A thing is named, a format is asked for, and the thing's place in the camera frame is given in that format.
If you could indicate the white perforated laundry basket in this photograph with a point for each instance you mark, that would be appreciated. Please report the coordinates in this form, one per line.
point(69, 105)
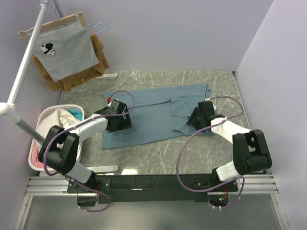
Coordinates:
point(41, 117)

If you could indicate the white clothes rack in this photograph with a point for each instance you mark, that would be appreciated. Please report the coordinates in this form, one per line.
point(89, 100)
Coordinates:
point(7, 109)

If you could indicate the teal garment in basket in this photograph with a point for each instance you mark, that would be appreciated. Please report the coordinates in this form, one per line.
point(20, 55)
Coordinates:
point(77, 114)

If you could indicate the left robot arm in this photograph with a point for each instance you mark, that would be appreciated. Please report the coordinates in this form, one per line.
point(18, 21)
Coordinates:
point(60, 147)

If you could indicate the wooden clip hanger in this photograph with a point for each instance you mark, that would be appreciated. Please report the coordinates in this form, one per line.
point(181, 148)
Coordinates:
point(53, 25)

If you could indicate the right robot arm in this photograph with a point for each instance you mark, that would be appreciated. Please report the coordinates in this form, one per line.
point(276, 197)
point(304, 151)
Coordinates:
point(250, 150)

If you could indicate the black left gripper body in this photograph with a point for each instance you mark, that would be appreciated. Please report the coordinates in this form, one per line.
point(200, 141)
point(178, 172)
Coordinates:
point(122, 123)

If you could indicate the pink garment in basket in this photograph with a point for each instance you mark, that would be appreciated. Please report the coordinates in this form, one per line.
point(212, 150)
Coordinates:
point(34, 157)

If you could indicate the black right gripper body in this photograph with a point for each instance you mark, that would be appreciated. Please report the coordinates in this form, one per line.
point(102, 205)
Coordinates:
point(195, 119)

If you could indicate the black mounting beam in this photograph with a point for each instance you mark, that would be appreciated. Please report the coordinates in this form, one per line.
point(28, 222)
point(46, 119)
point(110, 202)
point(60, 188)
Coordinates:
point(143, 188)

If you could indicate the aluminium rail frame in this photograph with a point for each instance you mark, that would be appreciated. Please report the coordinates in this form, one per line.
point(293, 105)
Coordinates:
point(58, 186)

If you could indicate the blue t shirt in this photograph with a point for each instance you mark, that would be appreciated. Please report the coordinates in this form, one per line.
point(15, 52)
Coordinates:
point(156, 114)

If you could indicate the brown hanging shirt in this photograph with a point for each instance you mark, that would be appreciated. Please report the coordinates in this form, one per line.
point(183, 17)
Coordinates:
point(66, 84)

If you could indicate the grey panda t shirt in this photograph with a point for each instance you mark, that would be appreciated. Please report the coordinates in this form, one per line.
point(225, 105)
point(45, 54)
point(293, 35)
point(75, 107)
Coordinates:
point(65, 51)

